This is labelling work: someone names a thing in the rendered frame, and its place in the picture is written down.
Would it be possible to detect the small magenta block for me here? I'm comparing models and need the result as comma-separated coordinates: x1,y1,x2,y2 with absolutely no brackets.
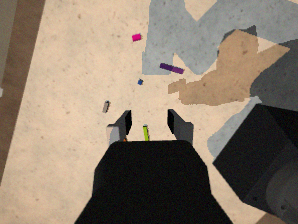
132,34,141,42

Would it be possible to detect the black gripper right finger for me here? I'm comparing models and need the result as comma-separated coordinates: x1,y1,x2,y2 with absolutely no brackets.
167,109,194,146

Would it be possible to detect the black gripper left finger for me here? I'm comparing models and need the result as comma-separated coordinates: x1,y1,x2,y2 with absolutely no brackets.
106,110,132,147

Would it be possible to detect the purple rod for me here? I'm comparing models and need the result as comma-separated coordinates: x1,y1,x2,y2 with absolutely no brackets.
160,63,184,74

